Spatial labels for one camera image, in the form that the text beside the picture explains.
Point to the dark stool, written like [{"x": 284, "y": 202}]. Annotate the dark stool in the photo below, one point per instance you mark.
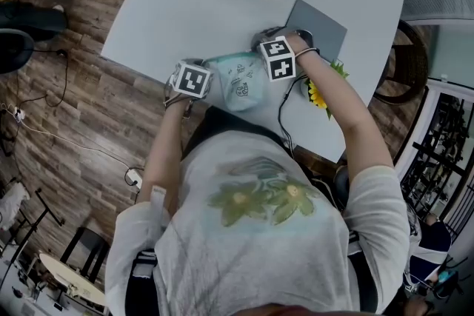
[{"x": 90, "y": 238}]

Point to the person's right hand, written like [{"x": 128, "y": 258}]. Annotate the person's right hand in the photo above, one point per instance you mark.
[{"x": 300, "y": 44}]

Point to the person's black trousers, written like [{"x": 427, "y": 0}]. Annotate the person's black trousers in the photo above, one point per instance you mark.
[{"x": 211, "y": 122}]

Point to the white cloth bundle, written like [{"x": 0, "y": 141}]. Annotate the white cloth bundle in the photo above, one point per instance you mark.
[{"x": 13, "y": 201}]

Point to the person's right forearm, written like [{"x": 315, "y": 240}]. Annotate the person's right forearm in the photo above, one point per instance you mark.
[{"x": 344, "y": 111}]

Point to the person's left hand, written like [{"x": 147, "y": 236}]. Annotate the person's left hand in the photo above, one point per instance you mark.
[{"x": 176, "y": 98}]

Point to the black office chair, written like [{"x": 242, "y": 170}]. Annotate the black office chair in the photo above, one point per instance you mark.
[{"x": 13, "y": 48}]

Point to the light green pouch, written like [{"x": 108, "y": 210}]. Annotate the light green pouch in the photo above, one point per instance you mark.
[{"x": 237, "y": 92}]

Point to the black square stool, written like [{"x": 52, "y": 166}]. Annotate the black square stool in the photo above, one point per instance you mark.
[{"x": 342, "y": 181}]

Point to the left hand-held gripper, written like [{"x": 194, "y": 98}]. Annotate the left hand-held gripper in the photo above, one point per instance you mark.
[{"x": 190, "y": 80}]

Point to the white power strip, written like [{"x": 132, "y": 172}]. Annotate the white power strip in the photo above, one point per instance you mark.
[{"x": 133, "y": 177}]

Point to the black metal railing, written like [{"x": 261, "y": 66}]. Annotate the black metal railing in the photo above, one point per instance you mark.
[{"x": 444, "y": 144}]

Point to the grey notebook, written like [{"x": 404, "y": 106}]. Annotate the grey notebook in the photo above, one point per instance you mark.
[{"x": 318, "y": 29}]

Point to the sunflower in white pot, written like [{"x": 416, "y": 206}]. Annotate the sunflower in white pot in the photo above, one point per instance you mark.
[{"x": 318, "y": 96}]

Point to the dark wicker chair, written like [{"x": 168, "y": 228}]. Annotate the dark wicker chair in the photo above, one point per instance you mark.
[{"x": 413, "y": 63}]

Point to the round white table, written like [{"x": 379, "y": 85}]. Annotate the round white table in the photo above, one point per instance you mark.
[{"x": 74, "y": 281}]

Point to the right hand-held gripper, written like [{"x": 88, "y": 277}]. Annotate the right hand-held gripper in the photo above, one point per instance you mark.
[{"x": 281, "y": 66}]

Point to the white plug adapter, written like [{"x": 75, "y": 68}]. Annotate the white plug adapter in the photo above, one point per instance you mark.
[{"x": 18, "y": 114}]

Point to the person's white floral shirt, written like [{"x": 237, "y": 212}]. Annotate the person's white floral shirt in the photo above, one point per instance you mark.
[{"x": 259, "y": 251}]

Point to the black metal stand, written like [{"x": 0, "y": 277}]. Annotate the black metal stand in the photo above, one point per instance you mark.
[{"x": 46, "y": 211}]

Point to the person's left forearm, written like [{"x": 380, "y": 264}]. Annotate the person's left forearm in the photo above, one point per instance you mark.
[{"x": 163, "y": 148}]

